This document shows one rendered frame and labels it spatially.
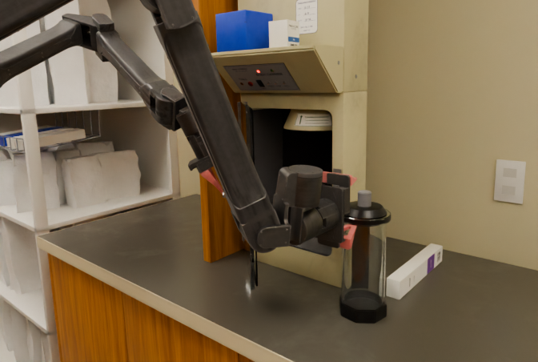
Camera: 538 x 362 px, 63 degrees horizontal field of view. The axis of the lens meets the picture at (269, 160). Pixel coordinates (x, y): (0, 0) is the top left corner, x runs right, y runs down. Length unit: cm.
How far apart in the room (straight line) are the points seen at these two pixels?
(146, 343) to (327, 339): 56
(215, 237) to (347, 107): 53
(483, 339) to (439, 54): 77
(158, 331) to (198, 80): 79
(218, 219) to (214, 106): 68
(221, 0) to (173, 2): 68
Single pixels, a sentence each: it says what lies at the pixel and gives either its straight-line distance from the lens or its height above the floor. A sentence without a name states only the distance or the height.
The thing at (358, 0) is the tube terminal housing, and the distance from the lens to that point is 107.
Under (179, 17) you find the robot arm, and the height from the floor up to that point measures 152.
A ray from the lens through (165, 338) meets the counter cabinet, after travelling 122.
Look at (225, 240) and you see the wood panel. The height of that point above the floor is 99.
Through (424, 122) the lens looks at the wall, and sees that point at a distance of 139.
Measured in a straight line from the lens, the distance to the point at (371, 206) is 94.
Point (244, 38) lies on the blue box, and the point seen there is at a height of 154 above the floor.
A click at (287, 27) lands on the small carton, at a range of 100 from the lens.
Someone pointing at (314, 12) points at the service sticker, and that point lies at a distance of 106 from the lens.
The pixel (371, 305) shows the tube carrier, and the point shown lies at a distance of 98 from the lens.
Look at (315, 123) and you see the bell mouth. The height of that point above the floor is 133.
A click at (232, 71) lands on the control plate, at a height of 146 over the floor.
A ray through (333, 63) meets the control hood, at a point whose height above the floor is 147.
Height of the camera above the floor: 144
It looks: 10 degrees down
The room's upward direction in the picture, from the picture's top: 1 degrees counter-clockwise
